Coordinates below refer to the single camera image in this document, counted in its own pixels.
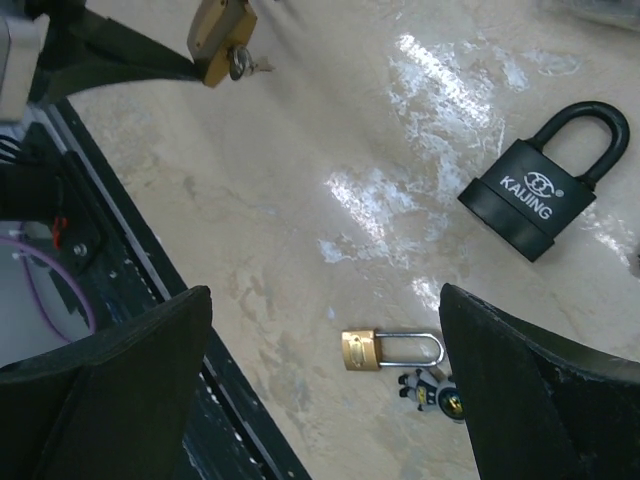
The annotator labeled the brass padlock with keys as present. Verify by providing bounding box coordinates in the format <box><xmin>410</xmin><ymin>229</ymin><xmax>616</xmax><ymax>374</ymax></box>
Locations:
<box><xmin>187</xmin><ymin>0</ymin><xmax>275</xmax><ymax>88</ymax></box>

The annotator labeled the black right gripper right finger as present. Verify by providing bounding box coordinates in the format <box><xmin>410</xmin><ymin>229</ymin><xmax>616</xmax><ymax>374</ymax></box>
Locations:
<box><xmin>439</xmin><ymin>284</ymin><xmax>639</xmax><ymax>479</ymax></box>

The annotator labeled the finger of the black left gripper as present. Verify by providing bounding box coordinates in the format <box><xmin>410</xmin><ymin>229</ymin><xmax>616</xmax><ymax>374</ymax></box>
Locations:
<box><xmin>29</xmin><ymin>4</ymin><xmax>200</xmax><ymax>100</ymax></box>

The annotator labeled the small brass padlock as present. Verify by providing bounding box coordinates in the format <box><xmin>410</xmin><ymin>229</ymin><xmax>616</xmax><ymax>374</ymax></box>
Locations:
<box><xmin>341</xmin><ymin>329</ymin><xmax>446</xmax><ymax>372</ymax></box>

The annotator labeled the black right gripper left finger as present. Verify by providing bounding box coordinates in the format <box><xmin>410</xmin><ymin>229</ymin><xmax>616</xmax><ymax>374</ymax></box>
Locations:
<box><xmin>1</xmin><ymin>286</ymin><xmax>211</xmax><ymax>479</ymax></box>

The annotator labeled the black padlock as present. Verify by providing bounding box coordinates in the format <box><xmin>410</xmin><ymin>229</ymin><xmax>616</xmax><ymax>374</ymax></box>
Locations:
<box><xmin>458</xmin><ymin>101</ymin><xmax>630</xmax><ymax>262</ymax></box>

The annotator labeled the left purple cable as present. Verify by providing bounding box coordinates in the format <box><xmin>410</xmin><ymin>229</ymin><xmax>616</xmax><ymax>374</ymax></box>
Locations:
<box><xmin>0</xmin><ymin>234</ymin><xmax>98</xmax><ymax>343</ymax></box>

